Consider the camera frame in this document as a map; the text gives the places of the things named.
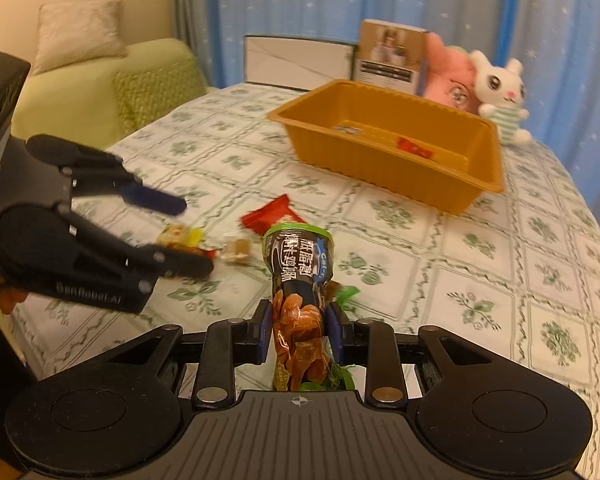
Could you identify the pale green sofa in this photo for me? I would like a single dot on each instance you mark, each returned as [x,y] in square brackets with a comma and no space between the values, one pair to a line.
[70,105]

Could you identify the beige cushion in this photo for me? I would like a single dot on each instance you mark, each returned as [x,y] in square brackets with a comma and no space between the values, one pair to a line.
[80,35]

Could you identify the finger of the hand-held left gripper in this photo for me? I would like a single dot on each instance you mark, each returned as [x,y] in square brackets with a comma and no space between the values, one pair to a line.
[155,199]
[180,264]

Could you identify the green black snack packet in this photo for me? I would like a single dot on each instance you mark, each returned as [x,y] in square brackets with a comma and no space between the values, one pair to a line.
[300,270]

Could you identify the brown product box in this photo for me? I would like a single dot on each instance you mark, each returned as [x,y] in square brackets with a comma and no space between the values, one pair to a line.
[387,50]

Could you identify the beige candy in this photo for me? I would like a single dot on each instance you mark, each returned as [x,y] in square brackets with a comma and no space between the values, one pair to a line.
[237,250]

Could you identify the orange plastic tray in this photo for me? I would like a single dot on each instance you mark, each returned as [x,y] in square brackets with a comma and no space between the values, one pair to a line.
[380,170]

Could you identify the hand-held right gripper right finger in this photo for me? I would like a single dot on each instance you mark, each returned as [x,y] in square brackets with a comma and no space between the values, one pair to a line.
[335,332]

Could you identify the small red candy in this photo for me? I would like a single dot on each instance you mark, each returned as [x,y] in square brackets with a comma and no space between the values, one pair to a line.
[415,147]

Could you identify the green zigzag cushion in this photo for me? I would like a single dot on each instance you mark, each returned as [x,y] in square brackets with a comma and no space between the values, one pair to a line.
[150,95]

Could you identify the floral tablecloth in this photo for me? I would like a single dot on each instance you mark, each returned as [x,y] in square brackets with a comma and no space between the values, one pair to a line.
[480,280]

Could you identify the white cardboard box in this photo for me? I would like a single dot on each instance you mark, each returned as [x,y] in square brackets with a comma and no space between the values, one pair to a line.
[295,62]

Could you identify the person's left hand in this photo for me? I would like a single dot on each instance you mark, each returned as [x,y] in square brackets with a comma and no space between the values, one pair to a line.
[10,302]

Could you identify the white rabbit plush toy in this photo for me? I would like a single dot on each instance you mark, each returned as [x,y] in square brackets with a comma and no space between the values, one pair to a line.
[500,85]

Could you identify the pink plush toy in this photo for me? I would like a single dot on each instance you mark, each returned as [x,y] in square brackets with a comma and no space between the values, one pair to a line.
[445,75]

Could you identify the green candy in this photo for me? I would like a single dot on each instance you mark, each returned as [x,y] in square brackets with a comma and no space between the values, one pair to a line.
[349,294]

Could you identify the red yellow candy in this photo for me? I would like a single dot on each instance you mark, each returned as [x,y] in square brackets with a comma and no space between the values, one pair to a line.
[180,235]

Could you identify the red pillow snack packet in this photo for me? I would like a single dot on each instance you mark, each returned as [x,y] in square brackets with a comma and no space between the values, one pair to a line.
[275,212]

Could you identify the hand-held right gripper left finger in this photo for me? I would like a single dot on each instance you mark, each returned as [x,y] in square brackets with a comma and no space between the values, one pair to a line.
[264,332]

